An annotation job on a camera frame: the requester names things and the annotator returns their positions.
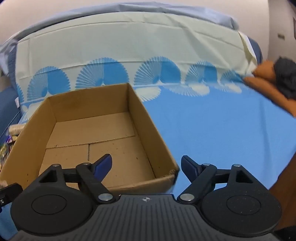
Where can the cardboard box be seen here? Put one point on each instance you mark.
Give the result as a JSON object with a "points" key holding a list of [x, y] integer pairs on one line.
{"points": [[97, 129]]}

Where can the blue fan-print sheet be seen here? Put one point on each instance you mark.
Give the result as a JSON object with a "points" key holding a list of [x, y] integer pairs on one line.
{"points": [[208, 127]]}

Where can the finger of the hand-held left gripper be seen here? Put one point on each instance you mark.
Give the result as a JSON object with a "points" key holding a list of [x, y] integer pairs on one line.
{"points": [[10, 191]]}

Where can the blue fabric sofa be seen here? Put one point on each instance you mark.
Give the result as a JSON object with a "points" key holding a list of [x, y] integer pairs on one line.
{"points": [[7, 104]]}

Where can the pale blue cloth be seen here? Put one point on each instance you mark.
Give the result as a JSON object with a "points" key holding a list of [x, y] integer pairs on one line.
{"points": [[69, 16]]}

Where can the orange cloth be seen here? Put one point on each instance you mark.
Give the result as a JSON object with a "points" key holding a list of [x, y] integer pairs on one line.
{"points": [[266, 69]]}

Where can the beige rice crisp bar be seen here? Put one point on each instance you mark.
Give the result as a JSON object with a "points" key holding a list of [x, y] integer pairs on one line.
{"points": [[16, 129]]}

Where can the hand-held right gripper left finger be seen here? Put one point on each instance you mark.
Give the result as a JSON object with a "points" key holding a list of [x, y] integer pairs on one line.
{"points": [[104, 163]]}

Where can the round peanut snack packet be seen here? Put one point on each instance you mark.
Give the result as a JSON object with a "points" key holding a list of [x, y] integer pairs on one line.
{"points": [[4, 151]]}

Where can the dark grey cloth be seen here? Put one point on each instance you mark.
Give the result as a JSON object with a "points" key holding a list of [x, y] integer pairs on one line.
{"points": [[286, 76]]}

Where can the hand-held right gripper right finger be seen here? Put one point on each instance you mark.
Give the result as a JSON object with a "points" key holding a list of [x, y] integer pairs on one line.
{"points": [[188, 165]]}

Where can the purple snack packet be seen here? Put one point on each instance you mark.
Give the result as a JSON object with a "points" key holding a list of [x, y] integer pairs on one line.
{"points": [[8, 139]]}

